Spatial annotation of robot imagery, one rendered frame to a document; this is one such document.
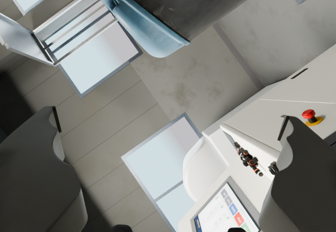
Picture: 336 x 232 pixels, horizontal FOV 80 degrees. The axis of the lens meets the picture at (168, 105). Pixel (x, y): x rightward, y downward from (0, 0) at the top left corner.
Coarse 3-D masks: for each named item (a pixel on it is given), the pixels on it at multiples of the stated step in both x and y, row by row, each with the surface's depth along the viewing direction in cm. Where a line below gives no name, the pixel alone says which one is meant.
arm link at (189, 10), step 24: (120, 0) 16; (144, 0) 16; (168, 0) 17; (192, 0) 17; (216, 0) 18; (240, 0) 21; (144, 24) 17; (168, 24) 18; (192, 24) 19; (144, 48) 19; (168, 48) 20
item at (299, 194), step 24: (288, 120) 11; (288, 144) 9; (312, 144) 9; (288, 168) 8; (312, 168) 8; (288, 192) 7; (312, 192) 7; (264, 216) 7; (288, 216) 6; (312, 216) 6
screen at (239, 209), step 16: (224, 192) 109; (240, 192) 98; (208, 208) 110; (224, 208) 99; (240, 208) 90; (192, 224) 112; (208, 224) 100; (224, 224) 91; (240, 224) 83; (256, 224) 77
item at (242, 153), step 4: (236, 144) 103; (240, 148) 99; (240, 152) 101; (244, 152) 92; (240, 156) 100; (244, 156) 93; (248, 156) 93; (244, 160) 92; (248, 160) 89; (252, 160) 84; (256, 160) 85; (244, 164) 90; (248, 164) 90; (252, 164) 83; (256, 164) 90; (252, 168) 88; (256, 168) 86; (256, 172) 85; (260, 172) 84; (260, 176) 84
